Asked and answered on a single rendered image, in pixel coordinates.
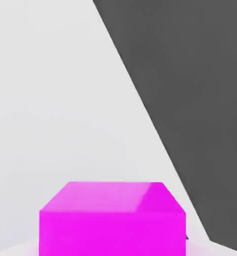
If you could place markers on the small magenta cube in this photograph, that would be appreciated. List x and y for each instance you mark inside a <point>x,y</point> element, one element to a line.
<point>110,232</point>

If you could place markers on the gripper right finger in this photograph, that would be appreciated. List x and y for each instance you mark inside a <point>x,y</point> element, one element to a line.
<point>202,250</point>

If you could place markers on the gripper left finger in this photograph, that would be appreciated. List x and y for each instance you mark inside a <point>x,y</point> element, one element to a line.
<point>27,251</point>

